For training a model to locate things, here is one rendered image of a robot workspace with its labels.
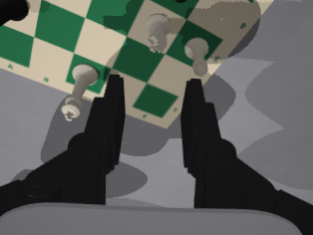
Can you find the green and cream chessboard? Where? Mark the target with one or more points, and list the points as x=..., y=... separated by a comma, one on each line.
x=111, y=36

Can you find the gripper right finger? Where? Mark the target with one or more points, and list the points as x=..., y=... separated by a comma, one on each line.
x=228, y=181

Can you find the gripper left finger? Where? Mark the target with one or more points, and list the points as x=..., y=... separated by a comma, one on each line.
x=73, y=175

